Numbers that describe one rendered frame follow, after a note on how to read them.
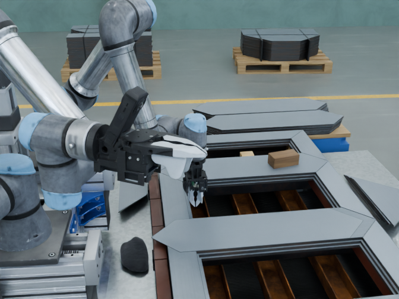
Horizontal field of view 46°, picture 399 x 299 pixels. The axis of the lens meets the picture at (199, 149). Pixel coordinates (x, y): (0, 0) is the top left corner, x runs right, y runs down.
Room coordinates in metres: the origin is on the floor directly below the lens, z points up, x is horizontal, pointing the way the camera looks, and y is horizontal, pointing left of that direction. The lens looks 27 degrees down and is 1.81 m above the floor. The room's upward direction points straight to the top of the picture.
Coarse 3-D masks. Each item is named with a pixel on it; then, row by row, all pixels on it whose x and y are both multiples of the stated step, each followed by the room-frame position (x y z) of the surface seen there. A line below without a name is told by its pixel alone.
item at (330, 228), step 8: (328, 208) 1.44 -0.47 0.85; (312, 216) 1.39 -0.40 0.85; (320, 216) 1.39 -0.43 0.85; (328, 216) 1.39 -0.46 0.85; (320, 224) 1.34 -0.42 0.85; (328, 224) 1.34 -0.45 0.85; (336, 224) 1.34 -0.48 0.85; (328, 232) 1.30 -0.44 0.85; (336, 232) 1.30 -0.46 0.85; (344, 232) 1.30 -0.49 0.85
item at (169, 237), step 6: (174, 222) 1.35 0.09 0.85; (168, 228) 1.31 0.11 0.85; (174, 228) 1.31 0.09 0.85; (162, 234) 1.28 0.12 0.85; (168, 234) 1.28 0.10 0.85; (174, 234) 1.28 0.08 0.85; (162, 240) 1.25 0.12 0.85; (168, 240) 1.25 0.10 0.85; (174, 240) 1.25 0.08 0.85; (174, 246) 1.22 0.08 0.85
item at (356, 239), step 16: (208, 144) 1.99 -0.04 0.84; (224, 144) 2.00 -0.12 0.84; (240, 144) 2.00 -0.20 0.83; (256, 144) 2.01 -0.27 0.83; (272, 144) 2.02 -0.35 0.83; (288, 144) 2.03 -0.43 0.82; (256, 176) 1.68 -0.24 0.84; (272, 176) 1.69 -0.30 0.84; (288, 176) 1.69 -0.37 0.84; (304, 176) 1.70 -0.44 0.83; (336, 208) 1.44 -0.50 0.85; (368, 224) 1.34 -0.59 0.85; (336, 240) 1.26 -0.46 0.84; (352, 240) 1.26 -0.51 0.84; (208, 256) 1.19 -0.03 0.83; (224, 256) 1.19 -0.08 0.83; (240, 256) 1.20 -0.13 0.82; (368, 256) 1.19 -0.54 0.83; (384, 272) 1.11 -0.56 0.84
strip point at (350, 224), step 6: (330, 210) 1.43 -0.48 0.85; (336, 216) 1.39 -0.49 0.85; (342, 216) 1.39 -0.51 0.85; (348, 216) 1.39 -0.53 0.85; (342, 222) 1.35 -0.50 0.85; (348, 222) 1.35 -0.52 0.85; (354, 222) 1.35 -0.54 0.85; (360, 222) 1.35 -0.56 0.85; (348, 228) 1.32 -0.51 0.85; (354, 228) 1.32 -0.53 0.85; (348, 234) 1.28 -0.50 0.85
